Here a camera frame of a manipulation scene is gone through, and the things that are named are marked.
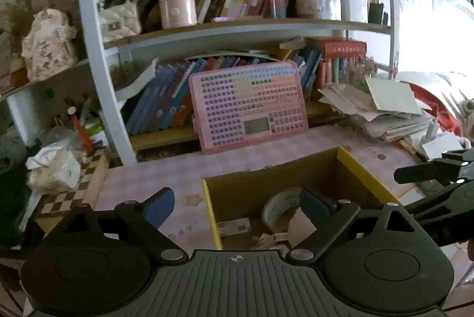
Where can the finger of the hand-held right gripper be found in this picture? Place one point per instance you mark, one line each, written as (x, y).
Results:
(418, 172)
(444, 196)

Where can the patterned pen holder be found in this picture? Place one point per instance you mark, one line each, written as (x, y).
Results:
(318, 4)

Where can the wooden chessboard box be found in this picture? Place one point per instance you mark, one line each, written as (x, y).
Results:
(85, 187)

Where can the white quilted handbag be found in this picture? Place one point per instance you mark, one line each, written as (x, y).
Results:
(118, 21)

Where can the pile of papers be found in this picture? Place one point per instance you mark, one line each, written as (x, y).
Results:
(389, 98)

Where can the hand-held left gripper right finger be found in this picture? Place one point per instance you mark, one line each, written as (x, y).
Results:
(313, 206)

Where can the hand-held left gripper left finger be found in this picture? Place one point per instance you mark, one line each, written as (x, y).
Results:
(161, 206)

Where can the small white printed box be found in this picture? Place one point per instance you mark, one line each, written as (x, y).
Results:
(235, 227)

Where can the pink keyboard learning toy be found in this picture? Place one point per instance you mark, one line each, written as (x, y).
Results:
(237, 98)

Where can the clear tape roll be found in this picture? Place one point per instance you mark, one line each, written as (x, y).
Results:
(270, 213)

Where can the white bookshelf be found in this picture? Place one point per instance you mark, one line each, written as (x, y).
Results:
(107, 80)

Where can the red bag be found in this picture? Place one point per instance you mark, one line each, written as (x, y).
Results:
(448, 113)

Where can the white and green tub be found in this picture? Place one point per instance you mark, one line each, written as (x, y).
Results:
(94, 134)

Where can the white paper sheet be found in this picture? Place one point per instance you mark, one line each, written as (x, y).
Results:
(444, 145)

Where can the pink checked printed tablecloth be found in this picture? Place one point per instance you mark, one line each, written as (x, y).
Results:
(155, 169)

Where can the yellow cardboard box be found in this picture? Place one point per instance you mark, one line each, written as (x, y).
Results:
(237, 191)

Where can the red marker pen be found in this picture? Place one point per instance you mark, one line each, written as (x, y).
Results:
(79, 132)

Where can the dried flower bunch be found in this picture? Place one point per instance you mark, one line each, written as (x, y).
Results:
(14, 17)

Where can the row of blue-spined books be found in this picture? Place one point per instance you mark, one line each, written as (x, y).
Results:
(163, 98)

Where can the pink floral plush doll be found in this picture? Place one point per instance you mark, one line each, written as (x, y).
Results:
(48, 50)

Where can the white pen holder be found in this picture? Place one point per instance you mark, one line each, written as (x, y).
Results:
(354, 8)

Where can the white tissue pack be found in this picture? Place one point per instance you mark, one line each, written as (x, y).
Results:
(55, 169)

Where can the dark clothes pile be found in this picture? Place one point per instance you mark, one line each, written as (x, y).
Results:
(14, 198)

